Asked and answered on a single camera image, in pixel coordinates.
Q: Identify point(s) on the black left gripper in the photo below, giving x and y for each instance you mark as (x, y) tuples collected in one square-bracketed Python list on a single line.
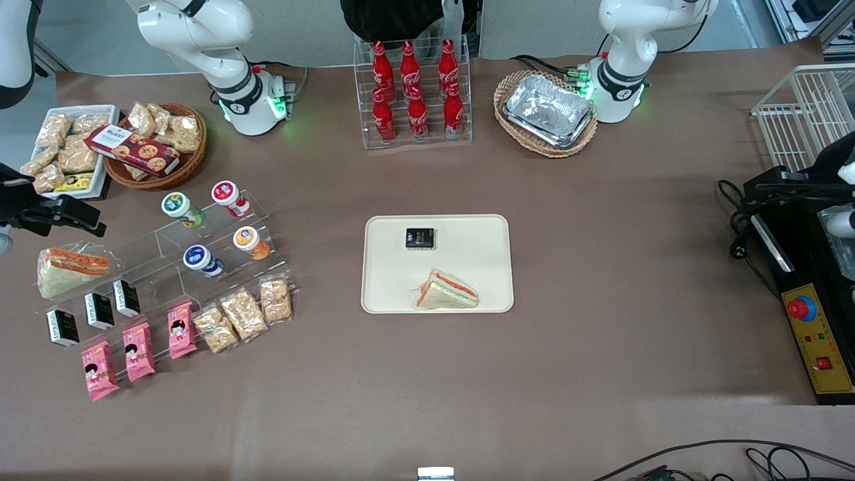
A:
[(825, 170)]

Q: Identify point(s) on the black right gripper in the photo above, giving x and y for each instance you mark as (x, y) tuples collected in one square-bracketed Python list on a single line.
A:
[(20, 202)]

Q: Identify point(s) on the green gum bottle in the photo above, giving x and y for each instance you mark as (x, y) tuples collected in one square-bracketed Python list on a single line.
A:
[(178, 206)]

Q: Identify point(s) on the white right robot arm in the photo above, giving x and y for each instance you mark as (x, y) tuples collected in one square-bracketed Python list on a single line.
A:
[(200, 33)]

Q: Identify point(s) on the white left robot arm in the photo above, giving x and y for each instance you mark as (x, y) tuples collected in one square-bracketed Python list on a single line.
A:
[(628, 40)]

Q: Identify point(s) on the blue gum bottle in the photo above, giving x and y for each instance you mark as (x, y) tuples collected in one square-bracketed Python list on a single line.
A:
[(200, 259)]

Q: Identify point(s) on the red gum bottle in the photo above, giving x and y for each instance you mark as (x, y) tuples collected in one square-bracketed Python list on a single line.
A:
[(228, 196)]

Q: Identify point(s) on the orange gum bottle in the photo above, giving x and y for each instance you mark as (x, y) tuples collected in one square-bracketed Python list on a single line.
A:
[(249, 241)]

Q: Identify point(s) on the aluminium foil tray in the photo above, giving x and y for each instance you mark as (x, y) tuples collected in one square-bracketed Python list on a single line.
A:
[(548, 110)]

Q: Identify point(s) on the beige plastic tray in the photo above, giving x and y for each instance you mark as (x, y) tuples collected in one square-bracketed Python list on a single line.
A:
[(437, 280)]

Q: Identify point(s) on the small yellow packet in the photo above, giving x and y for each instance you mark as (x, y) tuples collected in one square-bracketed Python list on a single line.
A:
[(75, 182)]

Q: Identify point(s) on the white rectangular dish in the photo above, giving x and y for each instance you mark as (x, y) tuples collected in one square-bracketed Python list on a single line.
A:
[(100, 174)]

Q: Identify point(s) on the wrapped triangle sandwich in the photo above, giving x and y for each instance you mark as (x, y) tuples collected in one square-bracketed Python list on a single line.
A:
[(70, 270), (446, 292)]

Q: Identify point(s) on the red cookie box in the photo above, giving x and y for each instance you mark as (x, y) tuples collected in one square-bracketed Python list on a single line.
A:
[(132, 151)]

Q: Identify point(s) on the black and white small box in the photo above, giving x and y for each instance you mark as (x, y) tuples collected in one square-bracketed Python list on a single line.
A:
[(62, 327), (126, 297), (99, 310)]

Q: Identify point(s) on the clear acrylic tiered stand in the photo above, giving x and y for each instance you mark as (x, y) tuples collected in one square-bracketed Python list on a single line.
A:
[(160, 267)]

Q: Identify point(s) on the round wicker basket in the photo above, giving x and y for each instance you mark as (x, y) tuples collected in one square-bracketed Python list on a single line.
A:
[(167, 175)]

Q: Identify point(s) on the pink snack packet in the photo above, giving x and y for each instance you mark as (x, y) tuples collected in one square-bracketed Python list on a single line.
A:
[(99, 371), (138, 352), (180, 331)]

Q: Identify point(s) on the black control box yellow panel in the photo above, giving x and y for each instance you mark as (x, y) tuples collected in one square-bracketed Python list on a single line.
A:
[(818, 334)]

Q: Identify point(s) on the oval wicker basket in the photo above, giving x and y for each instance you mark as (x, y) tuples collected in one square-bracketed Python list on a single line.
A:
[(514, 133)]

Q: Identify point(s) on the red cola bottle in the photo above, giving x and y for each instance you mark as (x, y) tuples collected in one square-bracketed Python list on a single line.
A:
[(453, 113), (409, 65), (381, 67), (417, 119), (447, 63), (384, 120)]

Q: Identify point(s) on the small black snack packet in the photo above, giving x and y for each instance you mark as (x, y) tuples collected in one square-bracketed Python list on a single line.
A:
[(419, 238)]

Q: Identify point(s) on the clear acrylic bottle rack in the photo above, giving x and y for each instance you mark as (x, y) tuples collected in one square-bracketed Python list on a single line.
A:
[(427, 137)]

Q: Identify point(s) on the small white device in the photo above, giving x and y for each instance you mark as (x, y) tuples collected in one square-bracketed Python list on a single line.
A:
[(435, 473)]

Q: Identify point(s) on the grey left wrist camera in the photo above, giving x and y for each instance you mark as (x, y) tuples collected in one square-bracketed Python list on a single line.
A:
[(840, 224)]

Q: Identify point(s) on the metal shelf frame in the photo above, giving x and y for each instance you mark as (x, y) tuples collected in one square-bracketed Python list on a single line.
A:
[(811, 20)]

